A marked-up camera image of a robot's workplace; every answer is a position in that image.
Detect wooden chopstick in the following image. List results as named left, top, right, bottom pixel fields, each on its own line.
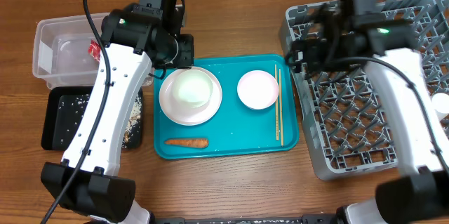
left=279, top=70, right=284, bottom=147
left=274, top=64, right=279, bottom=141

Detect white bowl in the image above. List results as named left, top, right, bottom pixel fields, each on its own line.
left=172, top=70, right=213, bottom=108

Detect small pink plate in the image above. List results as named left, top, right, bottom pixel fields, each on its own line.
left=237, top=70, right=279, bottom=110

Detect large pink plate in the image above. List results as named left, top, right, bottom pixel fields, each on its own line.
left=159, top=67, right=222, bottom=126

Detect red snack wrapper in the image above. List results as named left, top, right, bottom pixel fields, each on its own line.
left=88, top=40, right=101, bottom=62

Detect orange carrot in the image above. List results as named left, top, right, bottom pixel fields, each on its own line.
left=165, top=138, right=208, bottom=149

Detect white paper cup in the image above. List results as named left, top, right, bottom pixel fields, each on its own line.
left=431, top=93, right=449, bottom=121

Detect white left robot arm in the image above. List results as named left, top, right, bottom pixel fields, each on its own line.
left=41, top=0, right=194, bottom=224

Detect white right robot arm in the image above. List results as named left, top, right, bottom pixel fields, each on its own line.
left=280, top=0, right=448, bottom=223

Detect black waste tray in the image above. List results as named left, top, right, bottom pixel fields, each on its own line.
left=41, top=86, right=144, bottom=151

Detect grey dish rack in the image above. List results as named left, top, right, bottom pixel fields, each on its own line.
left=279, top=0, right=448, bottom=180

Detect teal plastic tray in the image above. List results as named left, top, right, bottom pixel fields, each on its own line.
left=154, top=54, right=300, bottom=159

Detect clear plastic bin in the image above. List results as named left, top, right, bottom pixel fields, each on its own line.
left=32, top=12, right=155, bottom=90

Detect rice food scraps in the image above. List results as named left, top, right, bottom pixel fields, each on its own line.
left=53, top=91, right=143, bottom=150

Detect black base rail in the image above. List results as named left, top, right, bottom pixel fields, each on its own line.
left=149, top=206, right=349, bottom=224

